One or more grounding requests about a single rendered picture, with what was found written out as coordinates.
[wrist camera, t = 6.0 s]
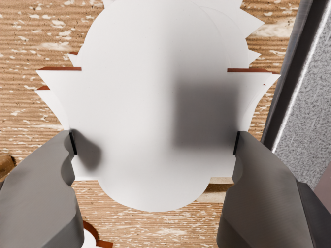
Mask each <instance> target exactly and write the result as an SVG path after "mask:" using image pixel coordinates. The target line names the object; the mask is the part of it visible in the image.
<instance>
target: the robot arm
mask: <svg viewBox="0 0 331 248"><path fill-rule="evenodd" d="M75 155H77V149H76V144H75V140H74V136H73V132H72V130H70V131H68V130H63V131H61V132H60V133H58V134H57V135H55V136H54V137H53V138H51V139H50V140H49V141H47V142H46V143H44V144H43V145H42V146H40V147H39V148H38V149H36V150H35V151H34V152H32V153H31V154H30V155H28V156H27V157H26V158H25V159H23V160H22V161H21V162H20V163H19V164H18V165H17V166H16V167H15V168H14V169H13V170H12V171H11V172H10V173H9V175H8V176H7V177H6V178H5V179H4V180H3V181H2V182H0V248H82V246H83V244H84V241H85V235H84V227H83V219H82V215H81V212H80V209H79V205H78V201H77V198H76V194H75V191H74V189H73V188H71V185H72V184H73V182H74V180H75V173H74V170H73V166H72V163H71V162H72V160H73V158H74V156H75ZM233 155H235V157H236V161H235V166H234V170H233V175H232V180H233V182H234V185H233V186H232V187H230V188H228V189H227V191H226V195H225V199H224V203H223V207H222V212H221V217H220V222H219V227H218V231H217V236H216V242H217V245H218V247H219V248H331V214H330V213H329V211H328V210H327V209H326V207H325V206H324V205H323V203H322V202H321V201H320V200H319V198H318V197H317V196H316V194H315V193H314V192H313V191H312V189H311V188H310V187H309V185H308V184H306V183H302V182H299V181H298V180H297V178H296V177H295V176H294V174H293V173H292V172H291V170H290V169H289V168H288V167H287V166H286V165H285V164H284V163H283V162H282V161H281V160H280V159H279V158H278V157H277V156H276V155H275V154H274V153H273V152H272V151H270V150H269V149H268V148H267V147H266V146H264V145H263V144H262V143H261V142H260V141H258V140H257V139H256V138H255V137H254V136H252V135H251V134H250V133H249V132H247V131H238V132H237V136H236V141H235V146H234V151H233Z"/></svg>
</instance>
